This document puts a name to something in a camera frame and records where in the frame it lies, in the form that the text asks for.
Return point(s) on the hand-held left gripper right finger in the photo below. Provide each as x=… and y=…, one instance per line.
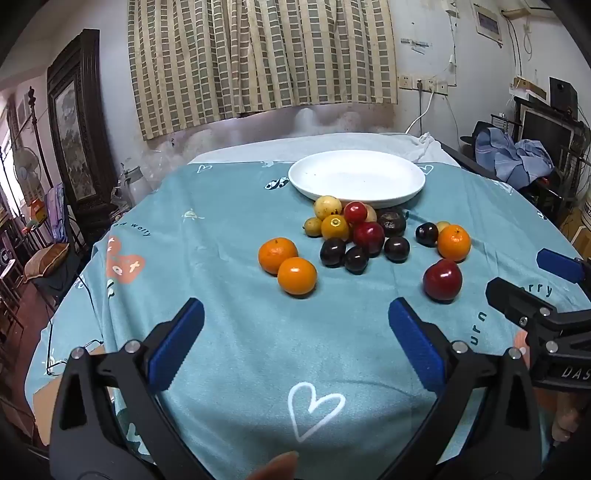
x=415, y=344

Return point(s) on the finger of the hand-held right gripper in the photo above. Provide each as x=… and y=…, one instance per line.
x=508, y=297
x=558, y=265

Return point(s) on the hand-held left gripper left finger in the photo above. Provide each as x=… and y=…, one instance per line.
x=178, y=344

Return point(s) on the large red apple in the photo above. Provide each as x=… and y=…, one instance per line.
x=443, y=279

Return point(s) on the large orange tangerine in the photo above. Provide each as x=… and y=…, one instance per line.
x=454, y=243
x=277, y=254
x=297, y=276

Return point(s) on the dark purple plum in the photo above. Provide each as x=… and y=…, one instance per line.
x=397, y=249
x=426, y=234
x=356, y=260
x=333, y=252

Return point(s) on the medium red plum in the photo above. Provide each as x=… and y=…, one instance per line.
x=368, y=236

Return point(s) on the small orange tangerine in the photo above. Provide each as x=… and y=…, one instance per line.
x=334, y=227

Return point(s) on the small red plum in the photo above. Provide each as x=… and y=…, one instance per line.
x=355, y=213

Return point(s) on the small yellow round fruit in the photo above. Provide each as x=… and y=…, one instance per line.
x=312, y=226

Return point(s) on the white oval plate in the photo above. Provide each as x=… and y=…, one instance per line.
x=355, y=177

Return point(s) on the person's right hand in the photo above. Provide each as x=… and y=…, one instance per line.
x=567, y=420

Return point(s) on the person's left hand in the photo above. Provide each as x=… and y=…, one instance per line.
x=277, y=467

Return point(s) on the blue cloth pile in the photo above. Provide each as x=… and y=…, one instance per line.
x=508, y=161

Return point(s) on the thin framed eyeglasses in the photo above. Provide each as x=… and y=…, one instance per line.
x=57, y=368

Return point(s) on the wrinkled dark passion fruit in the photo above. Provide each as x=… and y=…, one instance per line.
x=392, y=222

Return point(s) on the black monitor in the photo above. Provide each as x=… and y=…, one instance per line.
x=545, y=131

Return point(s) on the tan passion fruit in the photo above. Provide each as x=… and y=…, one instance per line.
x=371, y=213

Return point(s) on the black hat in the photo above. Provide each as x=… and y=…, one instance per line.
x=471, y=138

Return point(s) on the tan seat cushion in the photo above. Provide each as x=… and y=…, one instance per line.
x=46, y=261

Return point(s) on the clear glass kettle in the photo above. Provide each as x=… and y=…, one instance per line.
x=131, y=182

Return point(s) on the black speaker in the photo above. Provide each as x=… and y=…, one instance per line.
x=562, y=94

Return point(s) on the purple hanging cloth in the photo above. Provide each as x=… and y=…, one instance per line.
x=56, y=212

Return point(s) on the flat cardboard box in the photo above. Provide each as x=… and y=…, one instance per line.
x=528, y=87

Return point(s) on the white standing fan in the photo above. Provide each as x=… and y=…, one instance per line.
x=26, y=170

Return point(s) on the dark wooden framed picture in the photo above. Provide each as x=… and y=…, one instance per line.
x=74, y=134

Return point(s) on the white electrical panel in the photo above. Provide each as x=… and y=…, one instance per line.
x=488, y=23

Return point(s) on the dark wooden coat stand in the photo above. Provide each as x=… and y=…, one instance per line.
x=33, y=115

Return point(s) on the checked beige curtain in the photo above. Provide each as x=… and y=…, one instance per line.
x=258, y=60

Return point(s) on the white wall socket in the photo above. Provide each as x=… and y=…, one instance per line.
x=405, y=82
x=425, y=85
x=443, y=87

